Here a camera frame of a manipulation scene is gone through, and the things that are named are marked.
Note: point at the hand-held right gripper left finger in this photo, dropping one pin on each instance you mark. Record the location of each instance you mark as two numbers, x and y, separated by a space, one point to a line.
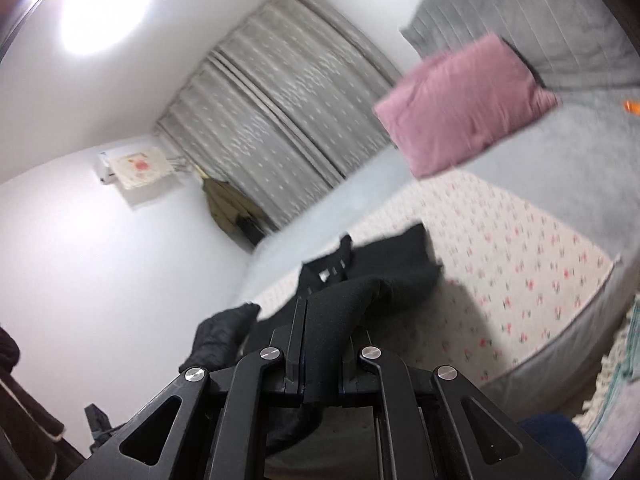
295 345

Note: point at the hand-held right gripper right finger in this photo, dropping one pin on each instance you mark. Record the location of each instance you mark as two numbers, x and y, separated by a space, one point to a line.
356 360

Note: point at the black garment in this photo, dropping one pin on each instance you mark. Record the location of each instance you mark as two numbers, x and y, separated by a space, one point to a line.
390 270

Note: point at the olive hanging jacket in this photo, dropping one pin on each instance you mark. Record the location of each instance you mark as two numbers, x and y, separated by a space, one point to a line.
225 205

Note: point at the floral white blanket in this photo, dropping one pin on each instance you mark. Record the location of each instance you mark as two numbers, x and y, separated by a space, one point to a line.
525 260

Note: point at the small dark grey stand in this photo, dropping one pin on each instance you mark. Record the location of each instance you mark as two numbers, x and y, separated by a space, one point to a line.
97 425

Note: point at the dark blue round object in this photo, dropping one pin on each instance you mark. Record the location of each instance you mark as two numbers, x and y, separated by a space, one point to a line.
552 445

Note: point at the air conditioner with floral cover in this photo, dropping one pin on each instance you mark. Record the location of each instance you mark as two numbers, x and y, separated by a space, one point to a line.
136 166

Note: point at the grey patterned curtain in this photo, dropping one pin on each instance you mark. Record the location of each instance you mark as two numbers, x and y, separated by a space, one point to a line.
280 95

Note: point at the pale crocheted cloth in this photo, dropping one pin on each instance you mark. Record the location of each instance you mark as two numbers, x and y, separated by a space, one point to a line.
617 375

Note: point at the pink pillow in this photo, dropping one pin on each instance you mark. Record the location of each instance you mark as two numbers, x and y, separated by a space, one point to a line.
465 105

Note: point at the dark brown coat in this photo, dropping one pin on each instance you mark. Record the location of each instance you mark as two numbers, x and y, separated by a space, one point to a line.
25 410

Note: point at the light grey bed sheet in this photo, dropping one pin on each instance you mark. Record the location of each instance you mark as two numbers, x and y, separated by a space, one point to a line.
590 160

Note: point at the small orange object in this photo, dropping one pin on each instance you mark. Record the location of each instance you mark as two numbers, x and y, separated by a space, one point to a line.
631 106

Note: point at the grey padded headboard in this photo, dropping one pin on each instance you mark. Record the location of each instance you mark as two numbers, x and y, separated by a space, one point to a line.
540 20

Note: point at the round ceiling light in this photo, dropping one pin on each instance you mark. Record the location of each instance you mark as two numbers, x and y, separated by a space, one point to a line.
105 5

